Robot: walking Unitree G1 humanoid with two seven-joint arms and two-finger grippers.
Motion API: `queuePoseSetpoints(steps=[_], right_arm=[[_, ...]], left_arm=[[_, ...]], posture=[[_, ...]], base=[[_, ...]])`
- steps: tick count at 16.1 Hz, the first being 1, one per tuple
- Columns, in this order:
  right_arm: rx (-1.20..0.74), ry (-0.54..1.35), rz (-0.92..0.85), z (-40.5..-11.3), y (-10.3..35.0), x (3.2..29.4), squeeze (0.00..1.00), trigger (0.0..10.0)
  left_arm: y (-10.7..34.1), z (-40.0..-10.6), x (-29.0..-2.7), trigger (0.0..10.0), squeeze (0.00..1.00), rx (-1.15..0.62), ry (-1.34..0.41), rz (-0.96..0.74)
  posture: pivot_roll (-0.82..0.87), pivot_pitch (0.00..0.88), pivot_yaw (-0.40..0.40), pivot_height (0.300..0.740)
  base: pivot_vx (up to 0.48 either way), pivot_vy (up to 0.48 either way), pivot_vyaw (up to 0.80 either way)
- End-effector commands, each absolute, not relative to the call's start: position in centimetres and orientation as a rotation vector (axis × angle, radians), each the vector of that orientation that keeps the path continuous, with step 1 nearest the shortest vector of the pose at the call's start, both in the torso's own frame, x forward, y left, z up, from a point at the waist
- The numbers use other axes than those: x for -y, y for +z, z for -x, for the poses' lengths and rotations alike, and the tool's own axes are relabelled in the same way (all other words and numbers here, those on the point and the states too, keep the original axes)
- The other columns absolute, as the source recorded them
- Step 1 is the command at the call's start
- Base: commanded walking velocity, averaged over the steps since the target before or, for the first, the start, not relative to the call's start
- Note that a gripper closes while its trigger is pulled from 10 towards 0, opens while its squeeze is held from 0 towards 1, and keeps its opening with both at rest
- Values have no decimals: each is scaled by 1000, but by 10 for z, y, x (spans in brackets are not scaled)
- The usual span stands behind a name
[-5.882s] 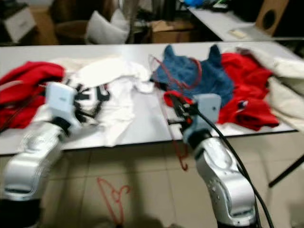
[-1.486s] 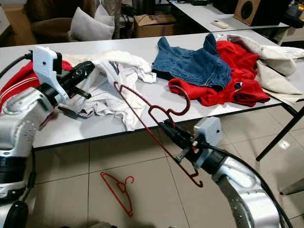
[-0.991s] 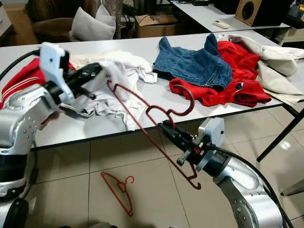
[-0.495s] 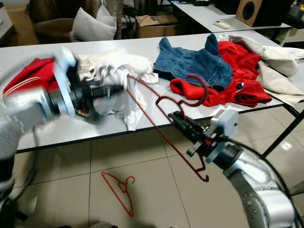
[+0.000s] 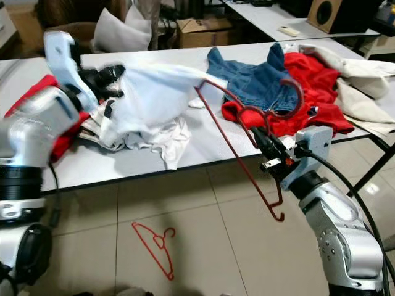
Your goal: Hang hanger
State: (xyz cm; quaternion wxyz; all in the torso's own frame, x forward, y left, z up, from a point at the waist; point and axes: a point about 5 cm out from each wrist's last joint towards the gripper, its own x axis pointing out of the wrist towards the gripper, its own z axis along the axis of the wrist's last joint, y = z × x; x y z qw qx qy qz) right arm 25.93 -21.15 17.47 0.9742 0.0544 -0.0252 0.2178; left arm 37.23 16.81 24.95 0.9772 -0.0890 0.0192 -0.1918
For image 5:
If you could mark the grey robot leg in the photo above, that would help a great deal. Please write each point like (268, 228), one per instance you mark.
(131, 291)

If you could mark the blue denim garment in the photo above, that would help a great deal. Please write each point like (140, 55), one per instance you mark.
(253, 77)

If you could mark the brown chair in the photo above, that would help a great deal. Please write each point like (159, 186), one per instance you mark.
(62, 12)

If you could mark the beige crumpled cloth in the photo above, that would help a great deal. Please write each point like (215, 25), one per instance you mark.
(105, 132)

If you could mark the plain red garment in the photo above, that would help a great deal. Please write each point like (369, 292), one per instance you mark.
(315, 71)

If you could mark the open cardboard box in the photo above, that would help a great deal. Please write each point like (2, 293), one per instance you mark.
(203, 34)

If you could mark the white pillow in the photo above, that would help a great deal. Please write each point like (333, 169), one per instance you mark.
(117, 34)

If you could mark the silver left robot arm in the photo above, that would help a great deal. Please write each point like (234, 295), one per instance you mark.
(37, 132)

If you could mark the cream crumpled garment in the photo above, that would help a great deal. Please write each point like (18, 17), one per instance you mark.
(364, 77)

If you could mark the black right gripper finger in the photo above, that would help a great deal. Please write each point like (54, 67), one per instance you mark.
(263, 149)
(267, 140)

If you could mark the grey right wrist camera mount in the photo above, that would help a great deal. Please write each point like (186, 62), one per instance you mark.
(315, 142)

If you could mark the white t-shirt with dark print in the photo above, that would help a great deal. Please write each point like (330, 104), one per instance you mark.
(148, 98)

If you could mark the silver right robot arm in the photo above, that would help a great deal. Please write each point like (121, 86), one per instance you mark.
(339, 228)

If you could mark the white drawer unit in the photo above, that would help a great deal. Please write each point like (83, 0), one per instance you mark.
(6, 28)

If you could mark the white remote control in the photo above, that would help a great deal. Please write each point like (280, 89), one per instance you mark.
(289, 30)

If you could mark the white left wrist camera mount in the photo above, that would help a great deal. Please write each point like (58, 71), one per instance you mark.
(62, 55)

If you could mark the wooden front speaker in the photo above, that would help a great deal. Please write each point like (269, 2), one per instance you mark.
(324, 13)

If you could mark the red clothes hanger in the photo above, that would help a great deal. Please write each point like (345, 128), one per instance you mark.
(152, 251)
(241, 154)

